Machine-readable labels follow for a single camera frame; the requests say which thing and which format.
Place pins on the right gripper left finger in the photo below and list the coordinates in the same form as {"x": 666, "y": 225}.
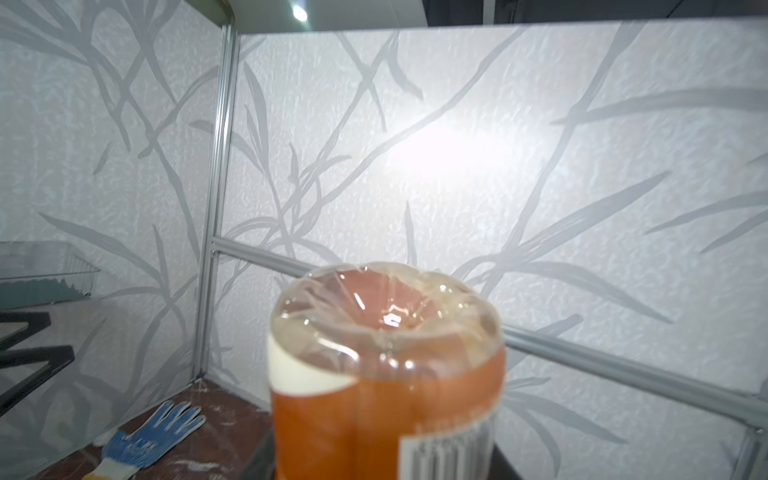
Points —
{"x": 262, "y": 463}

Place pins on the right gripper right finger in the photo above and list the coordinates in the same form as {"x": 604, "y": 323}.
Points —
{"x": 501, "y": 468}

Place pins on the Nescafe bottle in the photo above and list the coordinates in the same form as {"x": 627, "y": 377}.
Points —
{"x": 383, "y": 371}

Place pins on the blue dotted work glove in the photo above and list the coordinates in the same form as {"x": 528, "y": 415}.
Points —
{"x": 125, "y": 454}

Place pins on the clear acrylic wall shelf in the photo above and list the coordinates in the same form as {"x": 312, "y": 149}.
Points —
{"x": 40, "y": 273}

